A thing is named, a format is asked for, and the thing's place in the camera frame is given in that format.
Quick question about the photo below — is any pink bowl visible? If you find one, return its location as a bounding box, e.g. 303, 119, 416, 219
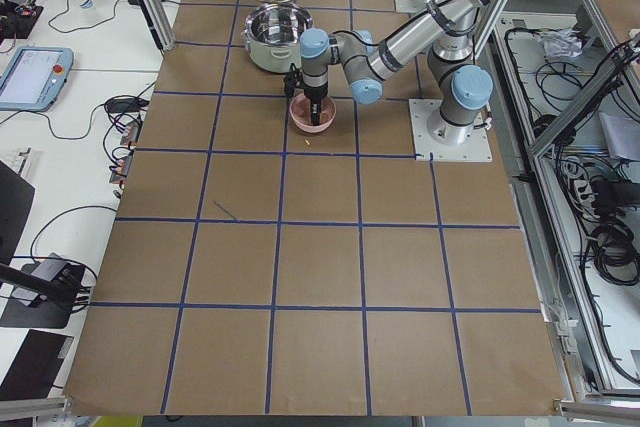
289, 93, 337, 134

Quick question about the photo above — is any black power adapter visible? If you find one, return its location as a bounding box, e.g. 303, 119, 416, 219
104, 96, 149, 114

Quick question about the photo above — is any black coiled cable bundle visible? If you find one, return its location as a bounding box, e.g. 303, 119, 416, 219
579, 220, 640, 284

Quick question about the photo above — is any black monitor stand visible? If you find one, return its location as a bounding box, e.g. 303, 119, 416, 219
1, 164, 88, 329

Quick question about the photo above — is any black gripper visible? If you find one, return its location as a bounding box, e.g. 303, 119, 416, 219
305, 84, 328, 126

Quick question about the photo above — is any pale green steel pot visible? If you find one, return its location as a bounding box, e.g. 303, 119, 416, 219
243, 3, 313, 74

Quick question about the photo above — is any brown paper table mat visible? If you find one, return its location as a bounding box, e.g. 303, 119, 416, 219
65, 0, 564, 416

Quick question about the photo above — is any grey usb hub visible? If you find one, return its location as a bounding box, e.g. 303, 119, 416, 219
10, 257, 85, 308

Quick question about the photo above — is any blue teach pendant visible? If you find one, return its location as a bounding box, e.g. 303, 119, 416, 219
1, 46, 74, 112

